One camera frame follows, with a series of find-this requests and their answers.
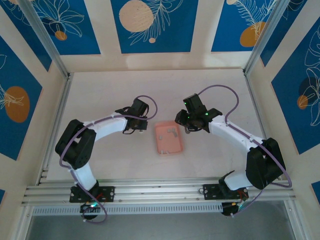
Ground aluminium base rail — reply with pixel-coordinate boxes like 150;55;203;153
21;176;297;208

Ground pink plastic tray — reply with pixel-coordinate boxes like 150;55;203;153
154;120;186;156

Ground slotted grey cable duct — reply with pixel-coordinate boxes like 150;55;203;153
31;201;225;216

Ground aluminium frame post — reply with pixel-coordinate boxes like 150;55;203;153
243;0;290;76
18;0;72;79

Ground aluminium side rail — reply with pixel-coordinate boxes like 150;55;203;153
243;69;271;145
37;72;75;186

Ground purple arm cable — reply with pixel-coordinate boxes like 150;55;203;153
58;94;158;224
197;84;293;218

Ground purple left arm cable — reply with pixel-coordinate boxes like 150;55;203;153
58;94;158;224

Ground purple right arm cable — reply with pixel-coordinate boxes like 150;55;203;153
197;84;293;218

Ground black controller board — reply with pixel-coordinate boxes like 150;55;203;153
220;199;248;218
79;201;101;221

